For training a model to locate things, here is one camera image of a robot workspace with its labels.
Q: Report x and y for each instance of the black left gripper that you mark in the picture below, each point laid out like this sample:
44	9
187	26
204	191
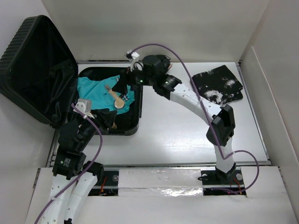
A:
104	117

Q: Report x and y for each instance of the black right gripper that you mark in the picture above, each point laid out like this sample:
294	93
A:
127	77

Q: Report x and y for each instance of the turquoise shorts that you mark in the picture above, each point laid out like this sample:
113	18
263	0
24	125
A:
98	94

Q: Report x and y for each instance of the black hard-shell suitcase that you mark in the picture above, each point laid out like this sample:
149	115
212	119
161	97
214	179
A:
39	73

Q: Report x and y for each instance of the black white tie-dye shirt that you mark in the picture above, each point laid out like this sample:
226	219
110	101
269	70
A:
218	85

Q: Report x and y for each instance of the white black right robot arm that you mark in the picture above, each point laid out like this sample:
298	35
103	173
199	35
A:
152	71

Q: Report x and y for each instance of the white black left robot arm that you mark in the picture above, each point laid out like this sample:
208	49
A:
73	177

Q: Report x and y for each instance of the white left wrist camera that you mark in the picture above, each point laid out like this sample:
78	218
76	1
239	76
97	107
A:
84	106

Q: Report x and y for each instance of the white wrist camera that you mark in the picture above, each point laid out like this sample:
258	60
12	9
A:
84	106
133	57

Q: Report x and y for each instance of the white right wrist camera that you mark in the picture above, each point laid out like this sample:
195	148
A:
133	57

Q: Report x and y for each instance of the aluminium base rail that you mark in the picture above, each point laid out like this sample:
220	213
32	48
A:
146	178

